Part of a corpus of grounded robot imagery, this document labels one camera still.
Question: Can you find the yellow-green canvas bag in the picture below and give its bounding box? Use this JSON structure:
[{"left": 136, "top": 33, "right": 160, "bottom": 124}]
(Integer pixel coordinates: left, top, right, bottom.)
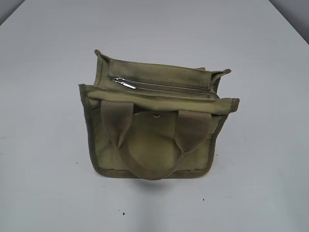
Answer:
[{"left": 79, "top": 50, "right": 239, "bottom": 180}]

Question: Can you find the silver metal zipper pull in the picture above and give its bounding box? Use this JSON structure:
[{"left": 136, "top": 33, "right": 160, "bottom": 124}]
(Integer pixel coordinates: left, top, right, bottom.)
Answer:
[{"left": 112, "top": 77, "right": 138, "bottom": 89}]

